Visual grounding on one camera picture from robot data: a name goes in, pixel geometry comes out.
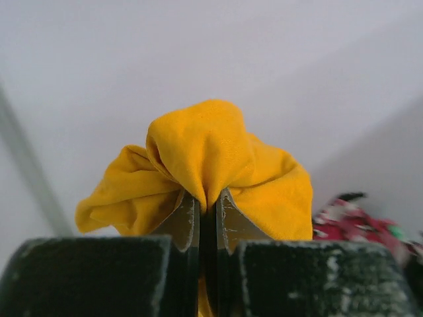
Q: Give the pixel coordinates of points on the yellow cloth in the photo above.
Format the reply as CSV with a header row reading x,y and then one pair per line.
x,y
203,149

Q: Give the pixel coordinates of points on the pink camouflage cloth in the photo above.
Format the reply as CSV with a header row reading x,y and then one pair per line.
x,y
343,219

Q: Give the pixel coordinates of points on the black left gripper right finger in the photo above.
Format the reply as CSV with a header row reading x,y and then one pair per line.
x,y
258,276

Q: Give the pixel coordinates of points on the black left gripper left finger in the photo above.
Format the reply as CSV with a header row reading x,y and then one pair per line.
x,y
152,275

